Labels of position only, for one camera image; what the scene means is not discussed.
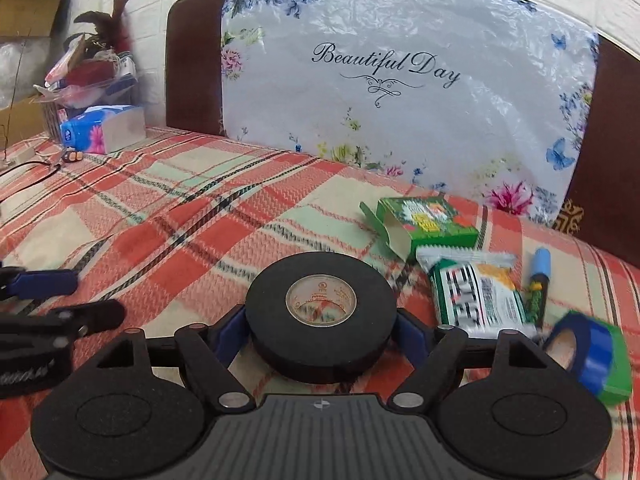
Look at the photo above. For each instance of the green tape roll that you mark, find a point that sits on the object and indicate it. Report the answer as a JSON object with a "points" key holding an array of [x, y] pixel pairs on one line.
{"points": [[616, 365]]}

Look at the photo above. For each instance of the blue tissue pack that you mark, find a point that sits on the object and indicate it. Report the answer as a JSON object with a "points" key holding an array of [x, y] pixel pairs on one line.
{"points": [[100, 127]]}

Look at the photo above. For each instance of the wicker basket with clutter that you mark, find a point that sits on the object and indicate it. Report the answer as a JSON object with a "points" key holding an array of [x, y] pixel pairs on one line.
{"points": [[85, 85]]}

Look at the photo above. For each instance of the dark red feather duster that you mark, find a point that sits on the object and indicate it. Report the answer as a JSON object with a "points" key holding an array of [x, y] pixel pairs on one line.
{"points": [[112, 25]]}

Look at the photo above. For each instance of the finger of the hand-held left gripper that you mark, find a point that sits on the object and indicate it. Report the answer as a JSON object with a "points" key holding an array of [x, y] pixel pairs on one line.
{"points": [[95, 315], [45, 281]]}

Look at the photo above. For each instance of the dark red chair back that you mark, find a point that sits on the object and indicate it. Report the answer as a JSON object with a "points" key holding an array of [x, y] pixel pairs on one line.
{"points": [[192, 60]]}

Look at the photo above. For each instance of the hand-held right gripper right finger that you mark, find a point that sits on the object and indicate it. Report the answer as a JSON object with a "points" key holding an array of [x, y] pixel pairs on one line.
{"points": [[407, 331]]}

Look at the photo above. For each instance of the white charger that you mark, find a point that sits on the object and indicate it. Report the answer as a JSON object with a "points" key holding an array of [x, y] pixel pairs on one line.
{"points": [[22, 156]]}

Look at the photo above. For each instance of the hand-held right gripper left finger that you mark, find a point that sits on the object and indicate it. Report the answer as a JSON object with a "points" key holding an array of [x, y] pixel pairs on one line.
{"points": [[228, 332]]}

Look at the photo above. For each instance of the open cardboard box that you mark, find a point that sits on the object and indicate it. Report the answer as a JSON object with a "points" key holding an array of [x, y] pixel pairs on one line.
{"points": [[30, 5]]}

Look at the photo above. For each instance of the floral clear plastic bag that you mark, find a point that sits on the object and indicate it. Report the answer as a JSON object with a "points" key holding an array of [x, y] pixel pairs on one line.
{"points": [[400, 85]]}

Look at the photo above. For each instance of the blue marker pen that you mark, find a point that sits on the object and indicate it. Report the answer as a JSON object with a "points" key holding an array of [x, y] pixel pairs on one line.
{"points": [[540, 280]]}

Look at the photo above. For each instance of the small key fob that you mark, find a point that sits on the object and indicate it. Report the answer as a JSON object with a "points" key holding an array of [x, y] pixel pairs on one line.
{"points": [[73, 155]]}

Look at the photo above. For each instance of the red plaid blanket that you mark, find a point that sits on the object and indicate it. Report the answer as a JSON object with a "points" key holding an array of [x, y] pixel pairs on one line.
{"points": [[175, 210]]}

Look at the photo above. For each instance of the blue tape roll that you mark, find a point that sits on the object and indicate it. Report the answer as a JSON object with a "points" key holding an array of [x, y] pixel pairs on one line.
{"points": [[582, 345]]}

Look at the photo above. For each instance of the black tape roll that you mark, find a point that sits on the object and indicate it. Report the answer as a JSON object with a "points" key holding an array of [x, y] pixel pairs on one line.
{"points": [[320, 345]]}

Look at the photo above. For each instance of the green and white snack packet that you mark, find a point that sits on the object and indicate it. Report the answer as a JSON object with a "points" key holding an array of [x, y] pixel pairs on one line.
{"points": [[475, 295]]}

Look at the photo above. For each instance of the green printed carton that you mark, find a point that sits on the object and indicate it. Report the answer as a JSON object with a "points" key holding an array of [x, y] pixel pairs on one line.
{"points": [[430, 225]]}

